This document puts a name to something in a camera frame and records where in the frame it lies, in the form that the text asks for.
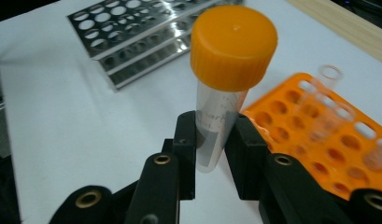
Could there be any wooden table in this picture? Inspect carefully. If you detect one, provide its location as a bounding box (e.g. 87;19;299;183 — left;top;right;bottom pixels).
286;0;382;66

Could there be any uncapped clear tube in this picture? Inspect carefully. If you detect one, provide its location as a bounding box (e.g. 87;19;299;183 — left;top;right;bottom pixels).
308;64;345;142

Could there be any silver metal tube rack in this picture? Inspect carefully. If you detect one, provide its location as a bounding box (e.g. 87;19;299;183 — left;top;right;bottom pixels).
66;0;243;91

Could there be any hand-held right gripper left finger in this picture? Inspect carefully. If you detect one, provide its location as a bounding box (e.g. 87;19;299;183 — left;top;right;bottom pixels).
124;110;197;224

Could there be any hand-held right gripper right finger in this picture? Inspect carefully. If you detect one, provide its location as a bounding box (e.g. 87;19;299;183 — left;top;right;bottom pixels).
224;113;355;224

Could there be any orange plastic tube rack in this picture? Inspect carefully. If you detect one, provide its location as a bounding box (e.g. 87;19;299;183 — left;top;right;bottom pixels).
241;72;382;202

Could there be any orange-capped clear tube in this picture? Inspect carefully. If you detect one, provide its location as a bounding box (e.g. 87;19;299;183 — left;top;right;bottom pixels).
190;4;278;174

